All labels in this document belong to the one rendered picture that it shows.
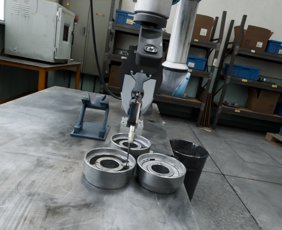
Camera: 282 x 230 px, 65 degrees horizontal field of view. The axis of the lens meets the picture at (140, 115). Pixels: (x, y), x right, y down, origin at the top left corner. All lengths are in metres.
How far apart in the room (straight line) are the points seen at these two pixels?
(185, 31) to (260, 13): 4.17
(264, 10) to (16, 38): 4.20
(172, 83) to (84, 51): 3.51
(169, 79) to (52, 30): 1.95
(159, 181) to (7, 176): 0.28
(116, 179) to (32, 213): 0.14
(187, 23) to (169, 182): 0.66
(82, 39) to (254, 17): 3.22
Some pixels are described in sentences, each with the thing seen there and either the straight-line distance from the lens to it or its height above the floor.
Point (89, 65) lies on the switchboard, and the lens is 4.34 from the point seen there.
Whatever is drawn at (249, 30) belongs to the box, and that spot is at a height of 1.79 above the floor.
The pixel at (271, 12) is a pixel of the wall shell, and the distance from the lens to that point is 5.17.
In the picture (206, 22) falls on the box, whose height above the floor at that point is 1.78.
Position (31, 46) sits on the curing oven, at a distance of 2.80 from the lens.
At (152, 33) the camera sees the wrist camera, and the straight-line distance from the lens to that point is 0.46.
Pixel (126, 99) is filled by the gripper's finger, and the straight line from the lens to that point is 0.49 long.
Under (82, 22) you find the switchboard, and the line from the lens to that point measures 4.40.
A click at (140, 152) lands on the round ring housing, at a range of 0.53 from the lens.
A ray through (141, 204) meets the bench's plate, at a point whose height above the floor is 0.80.
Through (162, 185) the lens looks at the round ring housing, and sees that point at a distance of 0.45.
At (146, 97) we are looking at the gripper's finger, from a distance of 0.49.
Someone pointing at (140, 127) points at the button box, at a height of 0.84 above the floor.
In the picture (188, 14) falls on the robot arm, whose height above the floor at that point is 1.23.
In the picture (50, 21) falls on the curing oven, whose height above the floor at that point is 1.23.
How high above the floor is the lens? 1.05
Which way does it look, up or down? 15 degrees down
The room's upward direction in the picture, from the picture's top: 11 degrees clockwise
